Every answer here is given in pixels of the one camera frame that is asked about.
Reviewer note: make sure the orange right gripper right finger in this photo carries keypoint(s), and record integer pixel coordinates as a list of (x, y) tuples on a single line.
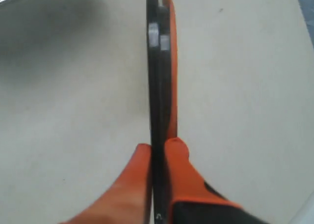
[(193, 200)]

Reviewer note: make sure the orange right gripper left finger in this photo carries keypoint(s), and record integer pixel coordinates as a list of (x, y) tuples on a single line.
[(128, 200)]

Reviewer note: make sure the dark transparent lunch box lid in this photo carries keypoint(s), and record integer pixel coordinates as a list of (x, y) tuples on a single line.
[(161, 32)]

